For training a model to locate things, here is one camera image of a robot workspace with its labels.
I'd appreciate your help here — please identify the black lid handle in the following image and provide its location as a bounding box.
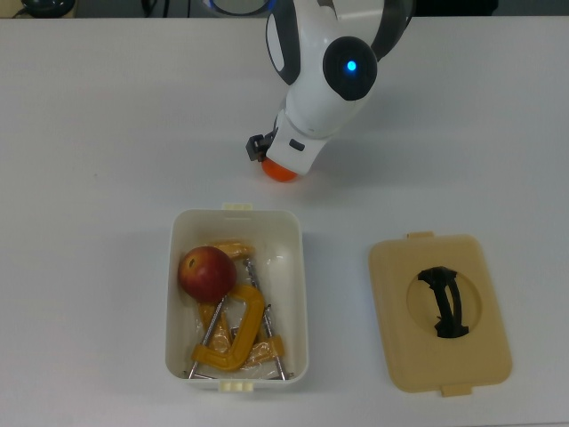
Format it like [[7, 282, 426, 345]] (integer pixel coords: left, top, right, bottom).
[[416, 265, 471, 339]]

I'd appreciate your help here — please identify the dark round background object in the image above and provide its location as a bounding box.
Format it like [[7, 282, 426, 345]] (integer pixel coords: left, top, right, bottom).
[[20, 0, 76, 18]]

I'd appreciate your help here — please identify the small yellow C-clamp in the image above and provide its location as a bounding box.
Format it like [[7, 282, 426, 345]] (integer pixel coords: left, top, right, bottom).
[[184, 285, 268, 380]]

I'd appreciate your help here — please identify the orange mandarin fruit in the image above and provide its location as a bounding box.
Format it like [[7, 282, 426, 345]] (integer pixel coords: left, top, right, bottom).
[[260, 157, 298, 184]]

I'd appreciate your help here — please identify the beige plastic lid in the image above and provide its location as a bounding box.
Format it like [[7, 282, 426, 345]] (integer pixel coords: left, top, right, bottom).
[[367, 230, 514, 398]]

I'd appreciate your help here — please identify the blue-rimmed round background object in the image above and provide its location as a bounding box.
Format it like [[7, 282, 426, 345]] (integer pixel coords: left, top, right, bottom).
[[206, 0, 277, 14]]

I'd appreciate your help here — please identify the cream plastic container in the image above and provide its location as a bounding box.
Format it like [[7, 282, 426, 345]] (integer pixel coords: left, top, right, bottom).
[[164, 202, 309, 394]]

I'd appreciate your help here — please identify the large yellow plastic-wrapped C-clamp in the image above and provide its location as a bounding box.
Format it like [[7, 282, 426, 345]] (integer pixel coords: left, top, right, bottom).
[[196, 239, 295, 382]]

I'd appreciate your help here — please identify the red apple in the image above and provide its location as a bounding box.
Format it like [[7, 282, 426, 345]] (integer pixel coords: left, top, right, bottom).
[[178, 246, 237, 302]]

